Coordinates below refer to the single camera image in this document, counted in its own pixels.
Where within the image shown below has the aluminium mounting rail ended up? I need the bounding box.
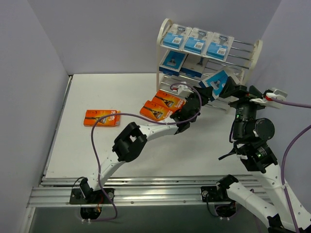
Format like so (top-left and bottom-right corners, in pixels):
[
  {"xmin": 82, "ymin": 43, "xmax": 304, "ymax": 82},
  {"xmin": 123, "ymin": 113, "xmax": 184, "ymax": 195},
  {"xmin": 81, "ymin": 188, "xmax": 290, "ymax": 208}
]
[{"xmin": 26, "ymin": 174, "xmax": 291, "ymax": 209}]

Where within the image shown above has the orange gillette fusion5 box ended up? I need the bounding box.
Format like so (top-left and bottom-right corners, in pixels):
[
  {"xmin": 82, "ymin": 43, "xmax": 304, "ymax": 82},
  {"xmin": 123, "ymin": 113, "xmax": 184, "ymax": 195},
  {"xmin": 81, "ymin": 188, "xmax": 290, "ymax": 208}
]
[
  {"xmin": 83, "ymin": 110, "xmax": 121, "ymax": 127},
  {"xmin": 139, "ymin": 100, "xmax": 178, "ymax": 121},
  {"xmin": 152, "ymin": 90, "xmax": 186, "ymax": 113}
]

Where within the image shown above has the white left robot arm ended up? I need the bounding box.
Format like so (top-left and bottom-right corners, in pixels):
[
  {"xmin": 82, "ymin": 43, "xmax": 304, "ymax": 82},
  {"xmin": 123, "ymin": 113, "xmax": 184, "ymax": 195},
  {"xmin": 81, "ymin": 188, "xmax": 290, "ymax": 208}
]
[{"xmin": 69, "ymin": 83, "xmax": 213, "ymax": 205}]

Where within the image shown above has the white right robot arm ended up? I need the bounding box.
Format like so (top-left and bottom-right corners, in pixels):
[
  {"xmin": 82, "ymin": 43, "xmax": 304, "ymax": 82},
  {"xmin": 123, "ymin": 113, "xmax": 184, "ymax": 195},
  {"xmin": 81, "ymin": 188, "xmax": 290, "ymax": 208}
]
[{"xmin": 216, "ymin": 77, "xmax": 311, "ymax": 233}]

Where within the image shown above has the grey Harry's box blue razor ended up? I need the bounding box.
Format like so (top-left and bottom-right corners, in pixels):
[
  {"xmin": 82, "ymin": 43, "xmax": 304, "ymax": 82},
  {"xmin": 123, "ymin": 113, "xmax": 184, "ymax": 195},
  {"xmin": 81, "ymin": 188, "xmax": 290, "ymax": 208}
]
[{"xmin": 180, "ymin": 54, "xmax": 209, "ymax": 80}]

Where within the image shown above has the clear Gillette blister pack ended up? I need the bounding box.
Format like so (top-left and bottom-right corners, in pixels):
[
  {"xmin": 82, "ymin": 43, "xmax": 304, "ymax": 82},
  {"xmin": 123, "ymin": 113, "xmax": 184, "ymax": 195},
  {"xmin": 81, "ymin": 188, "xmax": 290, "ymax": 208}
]
[
  {"xmin": 184, "ymin": 28, "xmax": 213, "ymax": 55},
  {"xmin": 162, "ymin": 24, "xmax": 192, "ymax": 50}
]

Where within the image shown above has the cream metal-rod shelf rack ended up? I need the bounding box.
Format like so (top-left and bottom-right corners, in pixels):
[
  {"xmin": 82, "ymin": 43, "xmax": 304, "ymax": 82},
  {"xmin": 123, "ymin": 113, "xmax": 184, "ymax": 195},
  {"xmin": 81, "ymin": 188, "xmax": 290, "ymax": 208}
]
[{"xmin": 155, "ymin": 18, "xmax": 263, "ymax": 115}]

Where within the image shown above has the orange Gillette Fusion5 box left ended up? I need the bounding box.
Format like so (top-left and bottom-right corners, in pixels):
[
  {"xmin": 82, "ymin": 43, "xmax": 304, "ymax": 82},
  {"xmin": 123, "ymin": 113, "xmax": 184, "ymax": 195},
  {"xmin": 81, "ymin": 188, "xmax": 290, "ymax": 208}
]
[{"xmin": 83, "ymin": 110, "xmax": 121, "ymax": 127}]

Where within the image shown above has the orange Gillette Fusion5 box middle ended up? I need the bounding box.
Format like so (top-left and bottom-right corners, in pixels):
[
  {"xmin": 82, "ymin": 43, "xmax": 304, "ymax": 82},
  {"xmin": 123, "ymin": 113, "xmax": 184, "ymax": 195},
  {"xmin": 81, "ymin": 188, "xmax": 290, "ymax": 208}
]
[{"xmin": 139, "ymin": 100, "xmax": 178, "ymax": 121}]

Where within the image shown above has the white Gillette Skinguard razor pack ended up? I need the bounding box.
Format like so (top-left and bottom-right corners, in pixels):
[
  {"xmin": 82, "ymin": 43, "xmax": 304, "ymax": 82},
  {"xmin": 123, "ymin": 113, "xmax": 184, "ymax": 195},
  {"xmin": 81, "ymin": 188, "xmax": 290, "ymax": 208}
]
[{"xmin": 206, "ymin": 33, "xmax": 234, "ymax": 61}]

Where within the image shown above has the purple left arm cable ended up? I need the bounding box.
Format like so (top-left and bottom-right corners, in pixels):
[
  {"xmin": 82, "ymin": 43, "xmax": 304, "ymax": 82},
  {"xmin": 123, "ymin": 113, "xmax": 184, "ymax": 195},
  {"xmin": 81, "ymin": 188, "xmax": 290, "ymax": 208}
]
[{"xmin": 91, "ymin": 83, "xmax": 202, "ymax": 221}]

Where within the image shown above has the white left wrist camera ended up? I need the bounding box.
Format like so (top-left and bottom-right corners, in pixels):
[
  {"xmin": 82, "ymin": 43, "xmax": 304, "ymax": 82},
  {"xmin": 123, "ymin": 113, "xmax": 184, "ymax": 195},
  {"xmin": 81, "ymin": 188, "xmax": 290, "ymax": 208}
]
[{"xmin": 170, "ymin": 84, "xmax": 193, "ymax": 98}]

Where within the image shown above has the orange Gillette Fusion5 box right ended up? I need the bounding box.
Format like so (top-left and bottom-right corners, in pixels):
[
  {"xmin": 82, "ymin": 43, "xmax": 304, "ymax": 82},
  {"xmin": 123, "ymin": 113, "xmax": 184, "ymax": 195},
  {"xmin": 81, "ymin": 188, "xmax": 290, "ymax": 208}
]
[{"xmin": 152, "ymin": 90, "xmax": 186, "ymax": 113}]

